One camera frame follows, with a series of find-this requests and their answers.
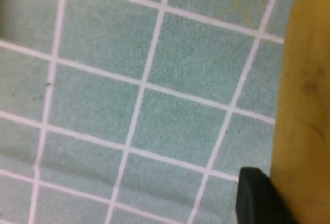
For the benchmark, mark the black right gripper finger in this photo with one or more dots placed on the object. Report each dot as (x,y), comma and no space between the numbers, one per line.
(257,200)

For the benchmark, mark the yellow hand brush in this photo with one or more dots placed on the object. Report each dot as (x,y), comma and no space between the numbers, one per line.
(304,105)

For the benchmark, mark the green white checkered tablecloth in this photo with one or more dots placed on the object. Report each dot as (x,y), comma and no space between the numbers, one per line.
(180,79)

